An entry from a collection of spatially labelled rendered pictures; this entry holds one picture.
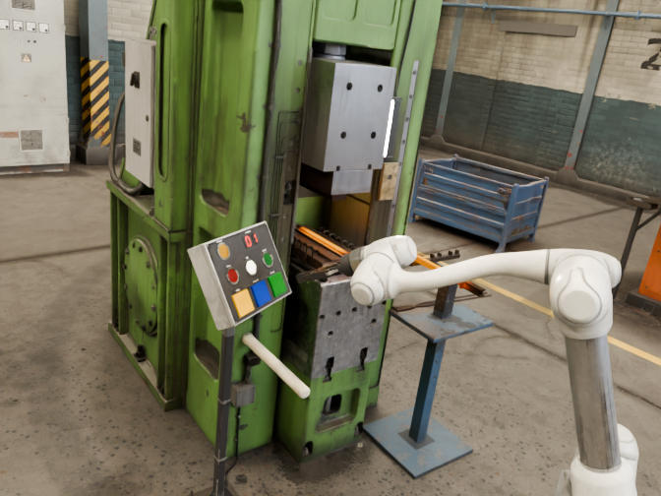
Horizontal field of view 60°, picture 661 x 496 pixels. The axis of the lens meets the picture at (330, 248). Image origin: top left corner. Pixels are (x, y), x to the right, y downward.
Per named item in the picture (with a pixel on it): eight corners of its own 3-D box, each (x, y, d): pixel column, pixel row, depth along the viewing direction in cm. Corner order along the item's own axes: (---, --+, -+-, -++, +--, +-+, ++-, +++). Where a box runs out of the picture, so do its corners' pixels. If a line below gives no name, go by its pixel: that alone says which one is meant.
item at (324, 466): (394, 462, 275) (395, 460, 274) (292, 508, 241) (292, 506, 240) (344, 415, 304) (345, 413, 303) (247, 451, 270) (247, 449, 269)
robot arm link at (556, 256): (551, 239, 165) (547, 252, 153) (622, 243, 158) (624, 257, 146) (549, 282, 169) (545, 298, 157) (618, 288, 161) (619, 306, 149)
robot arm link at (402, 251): (369, 237, 187) (354, 257, 176) (411, 224, 178) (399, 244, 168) (383, 265, 190) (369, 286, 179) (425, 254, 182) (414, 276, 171)
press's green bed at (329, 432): (363, 441, 286) (376, 359, 270) (300, 466, 264) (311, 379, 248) (301, 383, 326) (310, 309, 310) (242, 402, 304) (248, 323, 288)
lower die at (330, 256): (358, 271, 250) (360, 253, 247) (321, 278, 238) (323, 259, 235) (304, 238, 281) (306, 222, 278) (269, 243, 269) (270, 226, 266)
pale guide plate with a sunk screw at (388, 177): (393, 199, 265) (399, 162, 259) (379, 201, 260) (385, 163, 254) (390, 198, 266) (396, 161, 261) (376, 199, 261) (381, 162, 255)
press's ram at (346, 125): (397, 168, 243) (413, 69, 229) (323, 171, 220) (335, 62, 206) (337, 147, 273) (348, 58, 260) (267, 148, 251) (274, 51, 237)
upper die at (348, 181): (369, 192, 238) (373, 169, 235) (330, 195, 226) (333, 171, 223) (312, 167, 269) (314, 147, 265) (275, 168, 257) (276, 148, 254)
